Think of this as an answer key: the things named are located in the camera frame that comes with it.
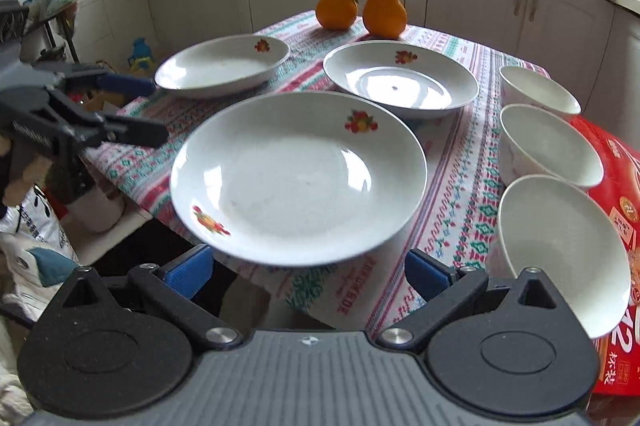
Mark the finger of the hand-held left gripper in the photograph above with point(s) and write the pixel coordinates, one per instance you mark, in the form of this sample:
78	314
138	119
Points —
127	84
135	133

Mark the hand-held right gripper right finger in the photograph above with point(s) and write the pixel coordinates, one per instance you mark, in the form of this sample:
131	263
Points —
426	275

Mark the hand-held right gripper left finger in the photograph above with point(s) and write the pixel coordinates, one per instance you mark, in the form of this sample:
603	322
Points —
189	270

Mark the white plate with fruit print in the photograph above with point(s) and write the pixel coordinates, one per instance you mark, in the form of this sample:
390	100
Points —
220	65
300	181
400	80

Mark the white bowl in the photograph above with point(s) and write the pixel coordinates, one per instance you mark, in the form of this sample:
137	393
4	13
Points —
547	145
560	251
537	88

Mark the person's left hand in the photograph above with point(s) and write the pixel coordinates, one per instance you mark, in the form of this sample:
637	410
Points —
36	169

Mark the blue and yellow toy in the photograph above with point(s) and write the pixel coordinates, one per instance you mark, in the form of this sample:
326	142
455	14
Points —
141	55

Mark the patterned tablecloth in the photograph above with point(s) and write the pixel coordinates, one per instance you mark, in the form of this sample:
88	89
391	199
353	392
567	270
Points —
452	206

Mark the white bucket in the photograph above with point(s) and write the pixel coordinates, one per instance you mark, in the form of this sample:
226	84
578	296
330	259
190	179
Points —
97	211

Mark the white printed bag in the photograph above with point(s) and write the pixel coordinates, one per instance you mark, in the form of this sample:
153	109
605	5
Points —
35	246

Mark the white cloth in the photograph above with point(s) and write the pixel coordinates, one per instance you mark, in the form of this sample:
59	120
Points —
10	386

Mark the red cardboard box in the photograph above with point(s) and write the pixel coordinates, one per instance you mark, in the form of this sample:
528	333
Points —
620	178

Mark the orange with leaf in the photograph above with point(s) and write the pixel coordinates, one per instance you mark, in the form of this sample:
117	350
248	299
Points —
336	9

